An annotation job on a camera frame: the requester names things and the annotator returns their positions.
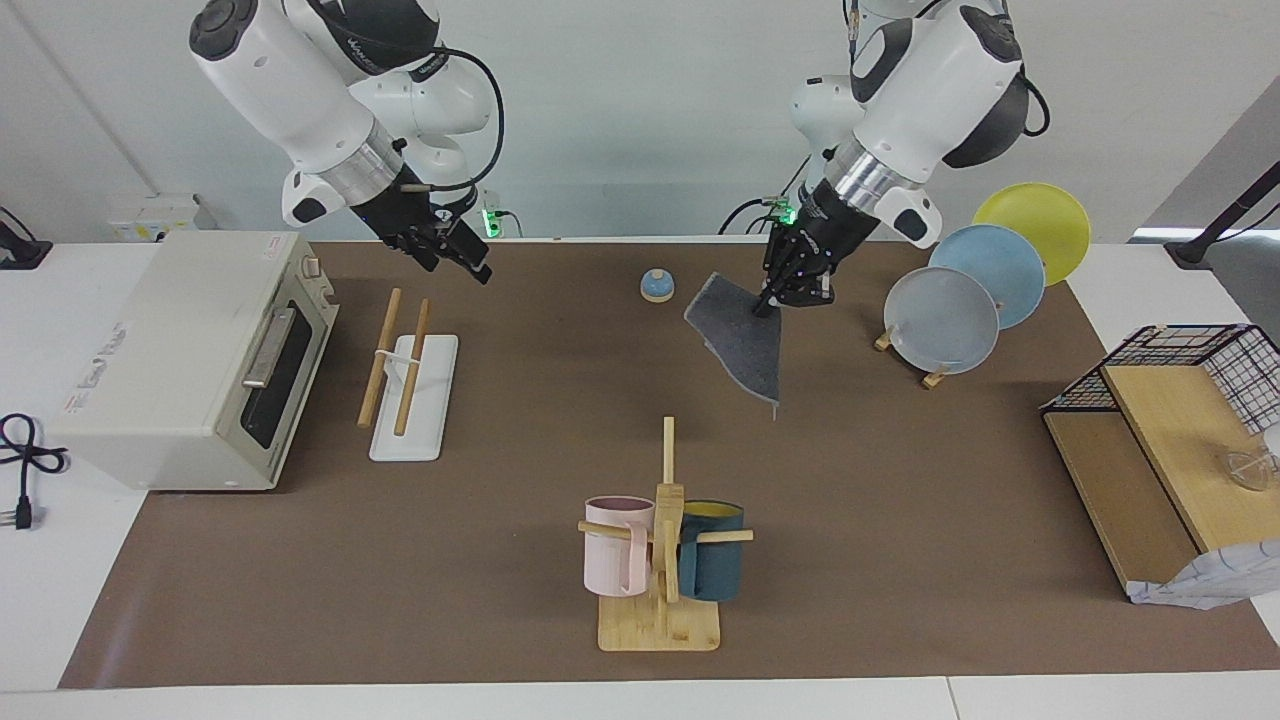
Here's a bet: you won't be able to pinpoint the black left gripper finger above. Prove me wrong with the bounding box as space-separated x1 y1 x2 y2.
780 270 836 306
753 240 791 319

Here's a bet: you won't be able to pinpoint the purple and grey towel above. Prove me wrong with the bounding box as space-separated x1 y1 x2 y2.
684 272 783 406

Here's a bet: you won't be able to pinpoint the wooden plate rack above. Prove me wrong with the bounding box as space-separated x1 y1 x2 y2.
874 325 951 391

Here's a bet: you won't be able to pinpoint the white towel rack wooden bars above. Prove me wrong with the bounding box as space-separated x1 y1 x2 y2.
357 288 459 463

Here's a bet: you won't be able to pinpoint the grey plate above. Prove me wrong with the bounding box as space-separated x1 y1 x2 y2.
884 267 1001 376

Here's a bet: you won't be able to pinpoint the brown table mat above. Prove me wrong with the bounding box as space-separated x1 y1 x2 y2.
58 240 1280 691

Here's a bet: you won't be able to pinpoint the light blue plate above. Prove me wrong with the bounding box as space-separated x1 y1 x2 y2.
928 224 1046 331

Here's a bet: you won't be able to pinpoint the yellow plate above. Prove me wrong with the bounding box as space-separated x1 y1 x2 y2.
972 183 1091 286

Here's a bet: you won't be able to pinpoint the beige toaster oven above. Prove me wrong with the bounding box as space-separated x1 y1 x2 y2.
48 230 341 493

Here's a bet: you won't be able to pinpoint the dark teal mug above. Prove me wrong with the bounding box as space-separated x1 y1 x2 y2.
678 500 746 603

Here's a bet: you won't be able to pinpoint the pink mug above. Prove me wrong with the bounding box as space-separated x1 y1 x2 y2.
584 496 656 598

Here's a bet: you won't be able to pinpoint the wooden mug tree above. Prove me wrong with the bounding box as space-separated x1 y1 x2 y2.
577 416 755 653

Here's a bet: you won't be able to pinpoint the wooden shelf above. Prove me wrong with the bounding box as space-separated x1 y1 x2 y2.
1040 360 1280 606

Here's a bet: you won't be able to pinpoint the clear glass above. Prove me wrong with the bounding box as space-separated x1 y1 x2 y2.
1218 430 1280 491

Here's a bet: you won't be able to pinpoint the white patterned cloth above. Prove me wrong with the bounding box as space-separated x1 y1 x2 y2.
1130 540 1280 611

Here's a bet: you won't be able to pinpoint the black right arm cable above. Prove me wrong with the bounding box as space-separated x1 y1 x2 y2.
400 45 504 193

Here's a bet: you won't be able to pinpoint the white wall socket box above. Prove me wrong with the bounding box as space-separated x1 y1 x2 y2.
108 195 201 243

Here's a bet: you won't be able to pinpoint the black clamp mount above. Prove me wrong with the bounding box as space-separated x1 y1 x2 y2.
0 205 53 271

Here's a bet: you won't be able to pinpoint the black wire basket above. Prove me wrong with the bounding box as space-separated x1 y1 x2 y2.
1040 323 1280 433

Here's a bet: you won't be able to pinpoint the black power cable with plug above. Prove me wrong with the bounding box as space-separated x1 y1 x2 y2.
0 413 69 531

